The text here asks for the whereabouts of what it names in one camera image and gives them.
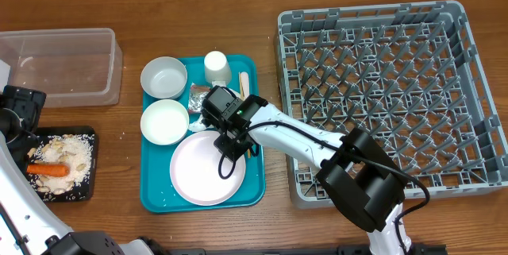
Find white bowl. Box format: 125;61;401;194
140;99;190;145

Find orange carrot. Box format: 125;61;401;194
27;164;70;177

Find grey bowl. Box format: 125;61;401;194
140;56;187;99

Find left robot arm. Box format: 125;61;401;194
1;85;169;255

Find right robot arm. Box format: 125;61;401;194
202;86;430;254

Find grey plastic dishwasher rack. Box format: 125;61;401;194
276;1;507;199

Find crumpled white tissue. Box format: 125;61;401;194
188;114;215;133

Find wooden chopstick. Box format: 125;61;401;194
238;72;244;100

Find foil snack wrapper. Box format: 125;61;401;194
187;83;210;114

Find white plastic fork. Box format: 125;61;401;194
240;71;250;99

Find white paper cup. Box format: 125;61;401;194
204;51;232;86

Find pink round plate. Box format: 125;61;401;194
170;130;246;206

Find clear plastic bin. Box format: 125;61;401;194
1;28;123;108

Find pile of rice and peanuts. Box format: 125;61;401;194
27;133;95;201

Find black plastic tray bin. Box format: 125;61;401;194
23;125;99;203

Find teal plastic serving tray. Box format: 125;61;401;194
140;55;266;213

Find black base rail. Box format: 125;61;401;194
167;243;448;255

